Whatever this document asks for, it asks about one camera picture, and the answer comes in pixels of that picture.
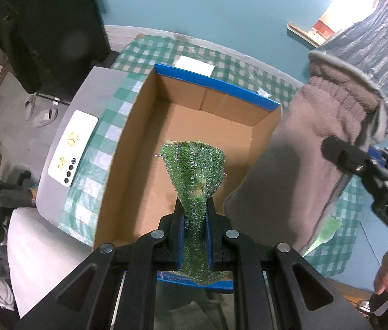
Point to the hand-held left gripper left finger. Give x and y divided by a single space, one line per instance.
179 237

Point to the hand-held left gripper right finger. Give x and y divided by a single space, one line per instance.
209 237

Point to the grey fleece pants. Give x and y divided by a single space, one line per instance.
283 144

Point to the light green plastic bag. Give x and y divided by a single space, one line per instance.
328 230

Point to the green scouring cloth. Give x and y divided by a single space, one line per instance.
194 165

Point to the cardboard box with blue rim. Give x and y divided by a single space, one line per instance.
166 127

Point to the olive trouser leg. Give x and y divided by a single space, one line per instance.
187 309

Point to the white paper scrap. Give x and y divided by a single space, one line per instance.
263 93

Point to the silver tarp bag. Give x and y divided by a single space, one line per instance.
383 41

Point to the wooden board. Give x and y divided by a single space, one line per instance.
302 34

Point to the white smartphone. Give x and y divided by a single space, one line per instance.
73 147

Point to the white card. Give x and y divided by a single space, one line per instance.
194 65

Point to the black cloth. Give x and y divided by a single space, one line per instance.
11 196

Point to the grey slipper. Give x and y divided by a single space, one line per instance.
47 117
30 106

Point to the green checked tablecloth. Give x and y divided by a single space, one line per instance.
128 62

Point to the large black bag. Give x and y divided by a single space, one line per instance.
53 24

